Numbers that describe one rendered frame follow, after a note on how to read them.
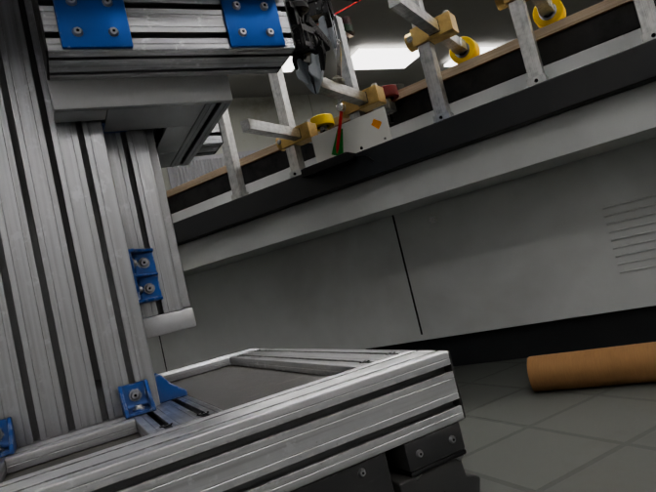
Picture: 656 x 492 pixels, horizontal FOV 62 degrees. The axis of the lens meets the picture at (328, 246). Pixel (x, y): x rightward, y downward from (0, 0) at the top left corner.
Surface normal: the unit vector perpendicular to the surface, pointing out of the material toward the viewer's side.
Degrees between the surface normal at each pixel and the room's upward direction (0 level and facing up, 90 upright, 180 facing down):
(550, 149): 90
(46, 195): 90
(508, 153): 90
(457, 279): 90
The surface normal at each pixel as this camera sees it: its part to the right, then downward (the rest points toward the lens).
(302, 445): 0.43, -0.16
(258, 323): -0.54, 0.07
